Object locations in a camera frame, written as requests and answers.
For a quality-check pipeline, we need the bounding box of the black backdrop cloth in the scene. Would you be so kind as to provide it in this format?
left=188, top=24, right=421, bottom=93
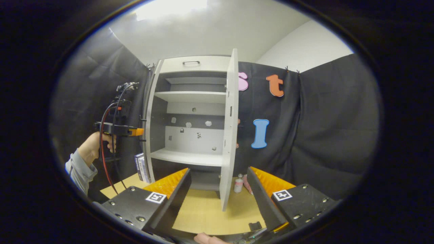
left=49, top=27, right=383, bottom=204

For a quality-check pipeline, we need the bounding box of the beige double-door shoe cabinet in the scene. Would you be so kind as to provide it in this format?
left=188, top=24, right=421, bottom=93
left=142, top=48, right=239, bottom=212

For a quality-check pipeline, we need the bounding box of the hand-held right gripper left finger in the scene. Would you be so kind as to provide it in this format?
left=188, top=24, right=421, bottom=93
left=102, top=168, right=192, bottom=234

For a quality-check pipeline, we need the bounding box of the beige cherry-sticker cabinet door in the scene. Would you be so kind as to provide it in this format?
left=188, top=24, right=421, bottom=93
left=219, top=48, right=239, bottom=212

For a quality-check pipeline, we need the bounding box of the white cabinet shelf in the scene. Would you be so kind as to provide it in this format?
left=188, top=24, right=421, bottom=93
left=154, top=91, right=227, bottom=104
left=150, top=147, right=224, bottom=167

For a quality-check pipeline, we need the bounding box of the beige camera-sticker cabinet door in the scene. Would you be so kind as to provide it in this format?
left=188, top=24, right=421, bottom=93
left=139, top=60, right=164, bottom=184

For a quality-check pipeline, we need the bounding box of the red cable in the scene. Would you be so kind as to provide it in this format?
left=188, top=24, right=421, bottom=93
left=100, top=103, right=120, bottom=196

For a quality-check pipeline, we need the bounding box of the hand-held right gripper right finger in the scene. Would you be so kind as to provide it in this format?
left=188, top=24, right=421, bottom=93
left=246, top=166, right=340, bottom=232

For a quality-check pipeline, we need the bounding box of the beige cabinet drawer front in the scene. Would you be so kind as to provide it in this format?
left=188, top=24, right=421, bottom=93
left=159, top=56, right=232, bottom=74

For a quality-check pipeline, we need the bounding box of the black cable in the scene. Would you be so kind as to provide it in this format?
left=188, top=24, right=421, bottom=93
left=111, top=84, right=131, bottom=190

